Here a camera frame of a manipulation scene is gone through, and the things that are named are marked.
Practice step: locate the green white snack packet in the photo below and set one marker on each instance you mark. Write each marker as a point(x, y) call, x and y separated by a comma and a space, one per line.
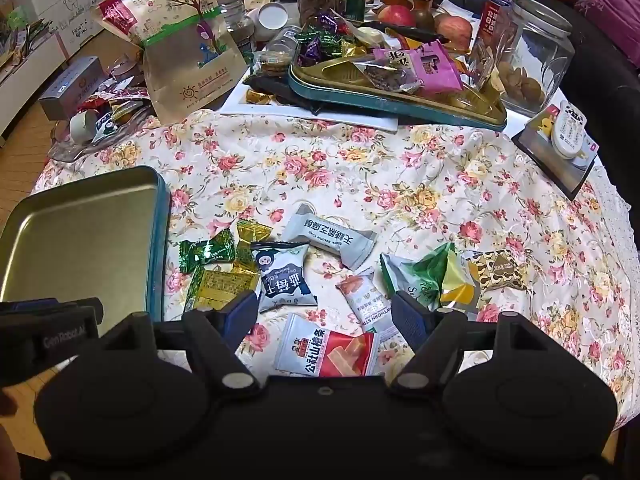
point(412, 275)

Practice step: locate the white flat board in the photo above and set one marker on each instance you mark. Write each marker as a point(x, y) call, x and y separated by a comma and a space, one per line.
point(280, 110)

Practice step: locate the brown paper snack bag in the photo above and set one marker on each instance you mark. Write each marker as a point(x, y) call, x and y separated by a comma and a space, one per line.
point(180, 55)

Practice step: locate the dark framed picture box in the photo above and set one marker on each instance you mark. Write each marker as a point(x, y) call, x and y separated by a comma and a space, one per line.
point(550, 162)

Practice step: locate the pink snack packet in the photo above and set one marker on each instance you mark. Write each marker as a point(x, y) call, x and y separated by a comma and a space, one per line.
point(430, 67)

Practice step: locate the grey snack packet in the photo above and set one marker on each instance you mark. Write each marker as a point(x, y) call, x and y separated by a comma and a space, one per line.
point(332, 240)

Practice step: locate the large glass jar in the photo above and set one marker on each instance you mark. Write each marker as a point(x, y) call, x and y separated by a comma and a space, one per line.
point(530, 60)

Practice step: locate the grey cardboard box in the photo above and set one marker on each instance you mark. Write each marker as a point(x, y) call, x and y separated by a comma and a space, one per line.
point(70, 85)

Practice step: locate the white tape roll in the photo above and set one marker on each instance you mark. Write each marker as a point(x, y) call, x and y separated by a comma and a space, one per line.
point(82, 125)

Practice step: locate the gold foil chocolate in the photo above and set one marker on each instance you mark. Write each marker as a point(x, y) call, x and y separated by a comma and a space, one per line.
point(260, 96)

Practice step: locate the pile of small snack packets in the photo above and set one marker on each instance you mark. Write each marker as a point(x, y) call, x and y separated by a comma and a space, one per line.
point(117, 105)

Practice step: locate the pink cushion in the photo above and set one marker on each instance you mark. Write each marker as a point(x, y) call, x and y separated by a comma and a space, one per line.
point(615, 7)

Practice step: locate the blue rimmed tin tray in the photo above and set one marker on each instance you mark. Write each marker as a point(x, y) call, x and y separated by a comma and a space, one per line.
point(80, 240)

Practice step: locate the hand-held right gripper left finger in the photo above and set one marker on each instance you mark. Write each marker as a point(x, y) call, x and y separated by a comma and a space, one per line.
point(241, 316)

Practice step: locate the pile of wrapped candies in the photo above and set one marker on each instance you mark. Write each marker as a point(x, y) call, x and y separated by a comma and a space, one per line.
point(325, 42)

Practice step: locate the dark blue white snack packet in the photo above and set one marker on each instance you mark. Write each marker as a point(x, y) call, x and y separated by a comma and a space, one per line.
point(282, 280)

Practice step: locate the clear dried fruit packet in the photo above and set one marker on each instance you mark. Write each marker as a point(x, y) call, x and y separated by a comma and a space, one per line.
point(390, 76)

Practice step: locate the white low cabinet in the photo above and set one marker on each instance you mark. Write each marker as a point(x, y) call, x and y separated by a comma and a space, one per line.
point(25, 75)

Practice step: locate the yellow green snack packet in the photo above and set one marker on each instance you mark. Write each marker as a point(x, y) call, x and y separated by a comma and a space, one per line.
point(220, 287)

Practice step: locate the red carton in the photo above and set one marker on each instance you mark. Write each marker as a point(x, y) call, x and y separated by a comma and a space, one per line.
point(492, 20)

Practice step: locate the red apple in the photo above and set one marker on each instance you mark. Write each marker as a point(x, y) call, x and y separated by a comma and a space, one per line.
point(455, 30)
point(397, 15)

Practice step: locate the brown gold patterned candy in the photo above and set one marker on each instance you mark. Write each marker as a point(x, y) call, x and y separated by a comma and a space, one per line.
point(497, 270)

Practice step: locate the yellow white snack packet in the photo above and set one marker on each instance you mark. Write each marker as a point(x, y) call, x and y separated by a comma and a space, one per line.
point(460, 285)

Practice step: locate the green candy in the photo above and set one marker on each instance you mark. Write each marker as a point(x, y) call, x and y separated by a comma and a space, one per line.
point(207, 254)

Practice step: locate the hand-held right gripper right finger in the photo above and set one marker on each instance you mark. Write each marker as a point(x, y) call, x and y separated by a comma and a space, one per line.
point(407, 321)

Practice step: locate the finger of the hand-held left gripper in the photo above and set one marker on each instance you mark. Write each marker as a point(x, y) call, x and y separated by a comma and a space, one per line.
point(35, 304)

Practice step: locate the teal tin with gold insert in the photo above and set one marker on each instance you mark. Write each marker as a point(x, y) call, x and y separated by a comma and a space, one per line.
point(350, 95)

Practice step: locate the clear jar of nuts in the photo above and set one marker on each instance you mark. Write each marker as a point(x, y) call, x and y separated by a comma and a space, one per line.
point(320, 2)

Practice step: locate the floral tablecloth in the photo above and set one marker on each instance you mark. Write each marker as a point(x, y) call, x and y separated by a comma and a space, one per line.
point(350, 185)

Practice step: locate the white orange snack packet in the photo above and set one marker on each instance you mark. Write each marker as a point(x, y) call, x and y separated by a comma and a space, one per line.
point(367, 302)

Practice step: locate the red white snack packet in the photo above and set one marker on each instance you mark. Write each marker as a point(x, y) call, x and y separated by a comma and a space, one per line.
point(325, 355)

